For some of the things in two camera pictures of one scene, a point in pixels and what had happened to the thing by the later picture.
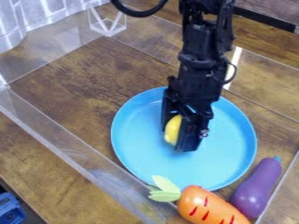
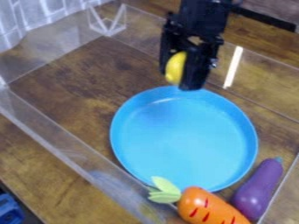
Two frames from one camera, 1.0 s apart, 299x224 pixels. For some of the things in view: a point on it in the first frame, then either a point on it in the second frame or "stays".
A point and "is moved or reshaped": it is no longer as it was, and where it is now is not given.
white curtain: x=21 y=15 stays
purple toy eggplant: x=248 y=199 stays
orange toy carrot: x=199 y=206 stays
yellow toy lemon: x=172 y=129 is moved or reshaped
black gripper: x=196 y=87 → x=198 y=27
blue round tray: x=226 y=154 stays
